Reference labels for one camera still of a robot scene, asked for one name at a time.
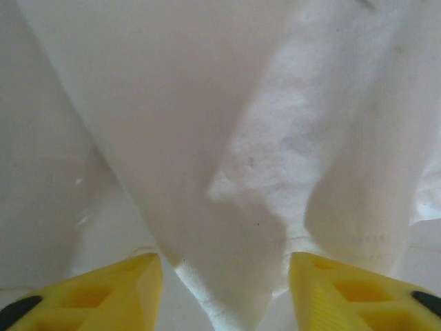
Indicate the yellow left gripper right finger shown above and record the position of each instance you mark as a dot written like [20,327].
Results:
[344,303]

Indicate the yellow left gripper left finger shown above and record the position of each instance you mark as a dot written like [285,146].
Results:
[103,303]

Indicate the white t-shirt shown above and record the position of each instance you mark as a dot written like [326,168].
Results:
[172,138]

